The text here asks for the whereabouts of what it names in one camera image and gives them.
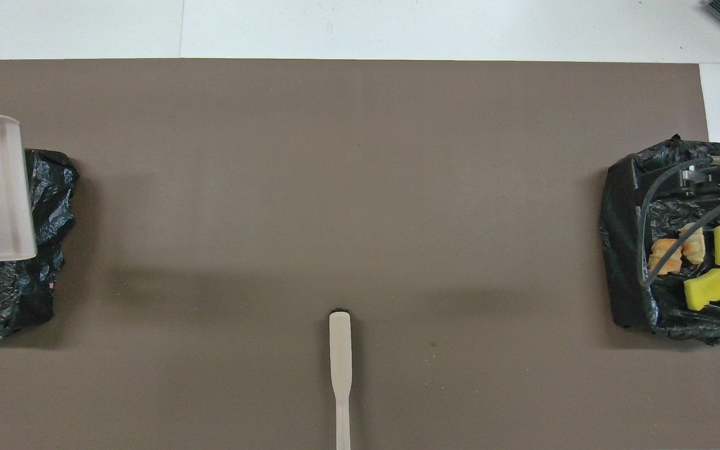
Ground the pale foam piece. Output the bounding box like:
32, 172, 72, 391
678, 222, 706, 265

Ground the orange croissant piece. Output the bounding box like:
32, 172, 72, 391
647, 238, 684, 276

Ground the rounded yellow sponge piece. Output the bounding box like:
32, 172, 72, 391
684, 268, 720, 311

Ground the beige brush with black bristles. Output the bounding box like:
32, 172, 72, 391
328, 310, 353, 450

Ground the black trash bag bin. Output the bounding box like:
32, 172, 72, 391
599, 134, 720, 346
0, 148, 79, 339

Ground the brown table mat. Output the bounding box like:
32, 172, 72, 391
0, 59, 720, 450

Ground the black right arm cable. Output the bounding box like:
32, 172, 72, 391
638, 155, 720, 288

